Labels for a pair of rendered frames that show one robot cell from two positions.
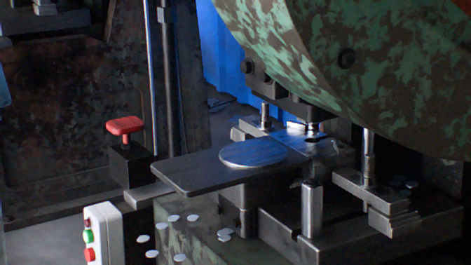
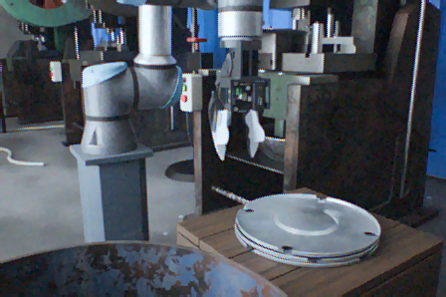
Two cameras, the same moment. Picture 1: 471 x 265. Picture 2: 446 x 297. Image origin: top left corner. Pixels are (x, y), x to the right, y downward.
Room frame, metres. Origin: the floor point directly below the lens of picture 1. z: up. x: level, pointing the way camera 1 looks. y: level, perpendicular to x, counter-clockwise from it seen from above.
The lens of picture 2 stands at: (-0.05, 0.36, 0.72)
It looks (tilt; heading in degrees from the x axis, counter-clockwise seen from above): 14 degrees down; 352
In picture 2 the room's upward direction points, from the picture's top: straight up
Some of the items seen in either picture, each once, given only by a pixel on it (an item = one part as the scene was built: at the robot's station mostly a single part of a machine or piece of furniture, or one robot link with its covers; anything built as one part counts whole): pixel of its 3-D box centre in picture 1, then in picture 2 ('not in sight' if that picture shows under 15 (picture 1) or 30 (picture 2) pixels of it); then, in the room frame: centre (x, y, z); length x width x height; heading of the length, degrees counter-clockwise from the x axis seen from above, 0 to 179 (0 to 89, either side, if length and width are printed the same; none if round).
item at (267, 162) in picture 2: not in sight; (296, 155); (1.40, -0.15, 0.31); 0.43 x 0.42 x 0.01; 30
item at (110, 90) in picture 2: not in sight; (109, 88); (1.05, 0.51, 0.62); 0.13 x 0.12 x 0.14; 109
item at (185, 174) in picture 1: (230, 193); (266, 49); (1.30, 0.01, 0.72); 0.25 x 0.14 x 0.14; 120
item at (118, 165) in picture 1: (134, 188); (200, 75); (1.54, 0.22, 0.62); 0.10 x 0.06 x 0.20; 30
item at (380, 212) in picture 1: (372, 185); (338, 37); (1.25, -0.22, 0.76); 0.17 x 0.06 x 0.10; 30
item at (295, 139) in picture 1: (310, 151); (299, 37); (1.39, -0.13, 0.76); 0.15 x 0.09 x 0.05; 30
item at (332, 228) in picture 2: not in sight; (306, 220); (0.68, 0.08, 0.37); 0.29 x 0.29 x 0.01
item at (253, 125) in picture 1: (263, 125); not in sight; (1.54, -0.05, 0.76); 0.17 x 0.06 x 0.10; 30
